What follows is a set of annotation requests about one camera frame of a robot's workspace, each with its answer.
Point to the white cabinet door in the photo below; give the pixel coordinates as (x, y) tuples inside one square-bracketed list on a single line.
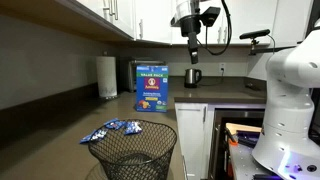
[(125, 16), (190, 140), (155, 20)]

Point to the light wooden board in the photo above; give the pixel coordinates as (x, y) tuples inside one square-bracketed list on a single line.
[(243, 127)]

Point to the white paper towel roll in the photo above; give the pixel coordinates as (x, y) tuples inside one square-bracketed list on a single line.
[(107, 76)]

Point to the steel electric kettle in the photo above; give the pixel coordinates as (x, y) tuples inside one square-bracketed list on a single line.
[(191, 78)]

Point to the white upper cabinet door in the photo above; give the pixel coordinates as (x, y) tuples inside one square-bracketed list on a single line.
[(125, 16), (155, 20)]

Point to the blue snack packet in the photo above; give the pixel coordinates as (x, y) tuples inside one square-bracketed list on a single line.
[(95, 136), (133, 128), (115, 124)]

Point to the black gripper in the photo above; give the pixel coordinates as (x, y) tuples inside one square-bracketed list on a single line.
[(190, 24)]

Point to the white lower cabinet door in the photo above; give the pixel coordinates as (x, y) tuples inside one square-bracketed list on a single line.
[(190, 140)]

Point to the black camera on stand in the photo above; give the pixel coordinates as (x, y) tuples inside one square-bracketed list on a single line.
[(255, 34)]

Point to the white wall power outlet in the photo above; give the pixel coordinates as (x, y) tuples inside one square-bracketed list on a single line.
[(222, 68)]

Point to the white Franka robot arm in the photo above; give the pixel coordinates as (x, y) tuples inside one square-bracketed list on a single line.
[(290, 100)]

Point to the blue snack value pack box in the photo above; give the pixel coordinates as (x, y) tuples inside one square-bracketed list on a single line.
[(152, 88)]

